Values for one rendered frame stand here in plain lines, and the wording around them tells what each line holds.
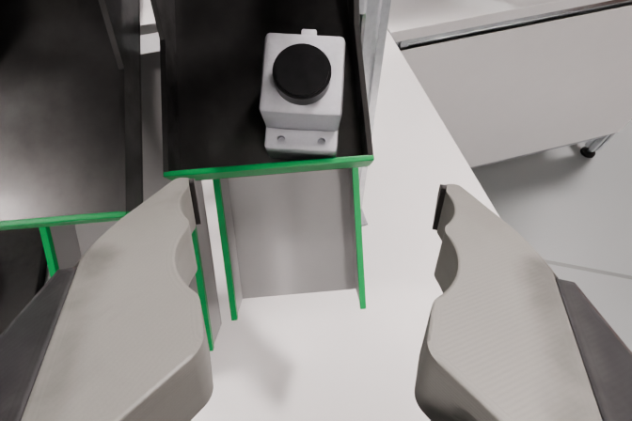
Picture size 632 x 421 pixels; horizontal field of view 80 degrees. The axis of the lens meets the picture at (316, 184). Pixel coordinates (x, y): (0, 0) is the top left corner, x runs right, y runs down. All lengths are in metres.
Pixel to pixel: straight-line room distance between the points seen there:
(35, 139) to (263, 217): 0.20
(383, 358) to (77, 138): 0.43
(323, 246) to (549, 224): 1.47
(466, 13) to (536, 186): 1.03
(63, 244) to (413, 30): 0.81
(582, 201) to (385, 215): 1.40
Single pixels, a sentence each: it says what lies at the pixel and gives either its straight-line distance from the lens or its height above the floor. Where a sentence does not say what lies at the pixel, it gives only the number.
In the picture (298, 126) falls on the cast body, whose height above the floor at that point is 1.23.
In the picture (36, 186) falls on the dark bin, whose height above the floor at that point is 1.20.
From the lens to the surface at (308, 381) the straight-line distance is 0.54.
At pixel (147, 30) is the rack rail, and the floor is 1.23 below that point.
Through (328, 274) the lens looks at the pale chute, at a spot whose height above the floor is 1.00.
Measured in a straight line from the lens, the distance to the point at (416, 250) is 0.60.
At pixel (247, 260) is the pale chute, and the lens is 0.41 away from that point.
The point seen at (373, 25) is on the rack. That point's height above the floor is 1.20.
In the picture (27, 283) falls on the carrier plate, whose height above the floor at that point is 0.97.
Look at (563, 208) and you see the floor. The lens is 1.88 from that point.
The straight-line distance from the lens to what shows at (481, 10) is 1.06.
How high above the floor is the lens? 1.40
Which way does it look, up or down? 57 degrees down
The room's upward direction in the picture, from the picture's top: 3 degrees counter-clockwise
